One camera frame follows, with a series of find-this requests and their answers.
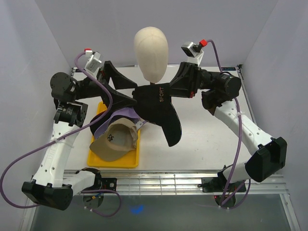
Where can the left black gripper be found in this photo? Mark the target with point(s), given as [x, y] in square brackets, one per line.
[119, 81]

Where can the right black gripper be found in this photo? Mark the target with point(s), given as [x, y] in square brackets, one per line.
[185, 84]

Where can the black cap gold R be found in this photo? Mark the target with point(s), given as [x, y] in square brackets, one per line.
[154, 106]

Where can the beige baseball cap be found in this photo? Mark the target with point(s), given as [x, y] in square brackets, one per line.
[119, 138]

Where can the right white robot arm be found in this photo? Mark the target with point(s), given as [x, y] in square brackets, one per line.
[219, 92]

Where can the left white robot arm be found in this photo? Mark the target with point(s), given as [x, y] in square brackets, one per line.
[47, 186]

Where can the purple baseball cap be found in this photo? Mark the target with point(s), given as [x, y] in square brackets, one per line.
[129, 113]

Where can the black cap in tray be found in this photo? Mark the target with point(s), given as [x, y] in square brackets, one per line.
[97, 121]

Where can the cream mannequin head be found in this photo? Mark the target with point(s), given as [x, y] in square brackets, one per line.
[151, 50]

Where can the yellow plastic tray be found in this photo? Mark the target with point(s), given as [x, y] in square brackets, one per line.
[129, 160]

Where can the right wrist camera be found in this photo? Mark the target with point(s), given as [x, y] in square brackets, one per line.
[194, 51]

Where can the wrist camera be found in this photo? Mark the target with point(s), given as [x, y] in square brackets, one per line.
[194, 51]
[94, 60]

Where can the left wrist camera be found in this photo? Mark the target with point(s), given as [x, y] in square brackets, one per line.
[94, 60]

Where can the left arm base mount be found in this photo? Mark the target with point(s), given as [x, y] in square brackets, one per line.
[109, 184]

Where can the aluminium frame rail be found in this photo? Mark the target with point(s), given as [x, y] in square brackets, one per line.
[172, 201]

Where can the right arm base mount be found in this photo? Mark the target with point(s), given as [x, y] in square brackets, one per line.
[215, 184]

